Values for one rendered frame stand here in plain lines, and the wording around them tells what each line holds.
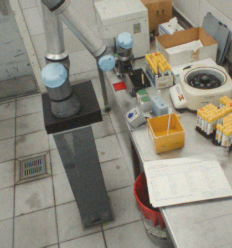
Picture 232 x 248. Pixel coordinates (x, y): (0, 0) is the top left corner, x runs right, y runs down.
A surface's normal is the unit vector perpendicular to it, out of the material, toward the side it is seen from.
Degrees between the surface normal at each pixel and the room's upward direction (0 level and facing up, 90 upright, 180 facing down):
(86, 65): 90
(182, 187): 1
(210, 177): 0
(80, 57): 90
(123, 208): 0
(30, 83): 90
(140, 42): 90
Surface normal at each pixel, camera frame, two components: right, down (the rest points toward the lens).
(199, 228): -0.12, -0.74
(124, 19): 0.22, 0.62
